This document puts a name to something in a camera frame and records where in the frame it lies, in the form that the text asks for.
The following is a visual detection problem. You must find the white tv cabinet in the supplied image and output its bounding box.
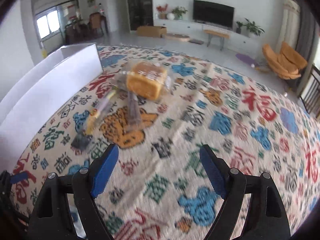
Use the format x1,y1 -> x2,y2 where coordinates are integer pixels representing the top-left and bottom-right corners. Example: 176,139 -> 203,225
153,19 -> 262,58

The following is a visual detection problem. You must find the dark dining chair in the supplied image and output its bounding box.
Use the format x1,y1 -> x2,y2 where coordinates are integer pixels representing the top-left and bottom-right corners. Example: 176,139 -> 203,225
89,12 -> 104,36

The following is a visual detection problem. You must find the purple floor mat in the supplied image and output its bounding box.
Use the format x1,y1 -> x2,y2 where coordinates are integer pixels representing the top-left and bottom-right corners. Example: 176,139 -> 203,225
236,53 -> 258,68

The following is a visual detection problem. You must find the small dark potted plant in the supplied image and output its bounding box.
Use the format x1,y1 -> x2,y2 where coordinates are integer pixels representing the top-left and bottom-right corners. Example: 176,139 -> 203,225
236,21 -> 244,34

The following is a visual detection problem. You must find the white storage box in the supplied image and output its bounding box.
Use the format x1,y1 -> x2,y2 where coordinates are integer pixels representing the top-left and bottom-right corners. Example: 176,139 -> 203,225
1,43 -> 103,172

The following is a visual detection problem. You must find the grey curtain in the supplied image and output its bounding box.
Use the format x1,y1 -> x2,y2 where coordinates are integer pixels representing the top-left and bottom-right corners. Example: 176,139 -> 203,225
296,0 -> 317,61

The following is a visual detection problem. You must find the bagged bread loaf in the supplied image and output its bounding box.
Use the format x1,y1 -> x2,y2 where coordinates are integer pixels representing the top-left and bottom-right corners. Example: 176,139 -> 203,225
123,59 -> 172,101

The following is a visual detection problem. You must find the large leafy potted plant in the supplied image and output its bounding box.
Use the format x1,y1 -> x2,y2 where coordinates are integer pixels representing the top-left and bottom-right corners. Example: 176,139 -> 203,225
244,18 -> 265,38

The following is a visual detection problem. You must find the white round vase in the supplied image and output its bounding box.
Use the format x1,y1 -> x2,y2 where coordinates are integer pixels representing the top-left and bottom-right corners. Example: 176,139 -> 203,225
167,13 -> 175,21

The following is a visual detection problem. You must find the green potted plant left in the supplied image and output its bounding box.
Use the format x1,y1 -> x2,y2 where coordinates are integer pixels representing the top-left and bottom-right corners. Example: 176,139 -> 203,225
171,6 -> 188,20

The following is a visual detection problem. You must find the window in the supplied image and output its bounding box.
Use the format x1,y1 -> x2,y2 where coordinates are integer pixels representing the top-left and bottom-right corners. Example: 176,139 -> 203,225
36,9 -> 60,39

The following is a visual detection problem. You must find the dark glass cabinet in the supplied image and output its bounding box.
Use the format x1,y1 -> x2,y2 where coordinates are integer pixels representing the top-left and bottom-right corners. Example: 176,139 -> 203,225
127,0 -> 153,31

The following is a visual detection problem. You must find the red flower vase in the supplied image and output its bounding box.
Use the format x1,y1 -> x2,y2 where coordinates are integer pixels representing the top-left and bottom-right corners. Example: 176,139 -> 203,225
156,3 -> 168,20

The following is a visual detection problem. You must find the small wooden bench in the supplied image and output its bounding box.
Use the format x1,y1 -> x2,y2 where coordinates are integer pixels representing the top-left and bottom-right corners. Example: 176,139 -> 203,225
203,29 -> 230,51

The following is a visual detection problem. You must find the white curtain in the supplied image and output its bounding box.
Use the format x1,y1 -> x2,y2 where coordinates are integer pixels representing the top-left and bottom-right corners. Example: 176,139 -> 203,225
276,0 -> 300,53

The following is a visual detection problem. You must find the orange lounge chair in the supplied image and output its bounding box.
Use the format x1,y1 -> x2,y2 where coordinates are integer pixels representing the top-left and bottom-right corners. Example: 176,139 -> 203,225
262,42 -> 308,80

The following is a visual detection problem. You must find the dark wooden chair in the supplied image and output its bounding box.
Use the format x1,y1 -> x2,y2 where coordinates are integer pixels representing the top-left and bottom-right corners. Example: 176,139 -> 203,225
300,64 -> 320,120

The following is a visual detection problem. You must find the black television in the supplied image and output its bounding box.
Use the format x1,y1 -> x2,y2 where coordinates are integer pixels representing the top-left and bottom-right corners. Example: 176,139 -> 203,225
193,0 -> 234,28

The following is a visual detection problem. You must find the patterned woven table cloth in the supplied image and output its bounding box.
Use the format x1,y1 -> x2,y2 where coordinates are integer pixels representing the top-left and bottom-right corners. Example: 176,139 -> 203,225
11,46 -> 319,239

